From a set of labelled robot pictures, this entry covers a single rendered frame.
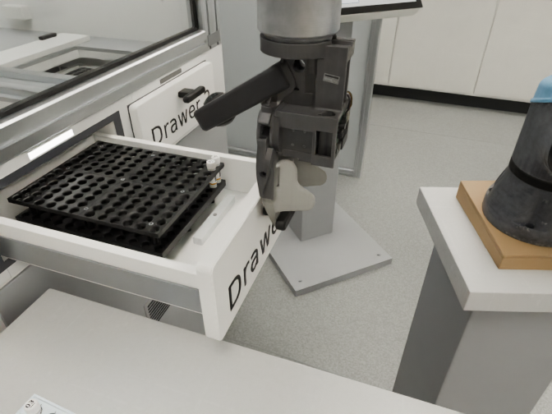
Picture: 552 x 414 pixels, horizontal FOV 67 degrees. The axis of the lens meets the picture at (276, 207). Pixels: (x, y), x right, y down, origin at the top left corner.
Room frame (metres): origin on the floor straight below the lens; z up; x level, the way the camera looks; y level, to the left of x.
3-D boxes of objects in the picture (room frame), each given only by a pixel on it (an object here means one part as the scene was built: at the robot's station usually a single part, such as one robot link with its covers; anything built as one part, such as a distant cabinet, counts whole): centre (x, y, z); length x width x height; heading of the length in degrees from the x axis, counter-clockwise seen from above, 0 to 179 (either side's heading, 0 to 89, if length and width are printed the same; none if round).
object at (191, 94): (0.81, 0.17, 0.91); 0.07 x 0.04 x 0.01; 161
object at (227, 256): (0.42, 0.02, 0.87); 0.29 x 0.02 x 0.11; 161
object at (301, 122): (0.40, -0.03, 1.04); 0.09 x 0.08 x 0.12; 71
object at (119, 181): (0.49, 0.21, 0.87); 0.22 x 0.18 x 0.06; 71
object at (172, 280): (0.49, 0.22, 0.86); 0.40 x 0.26 x 0.06; 71
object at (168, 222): (0.45, 0.11, 0.90); 0.18 x 0.02 x 0.01; 161
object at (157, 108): (0.81, 0.20, 0.87); 0.29 x 0.02 x 0.11; 161
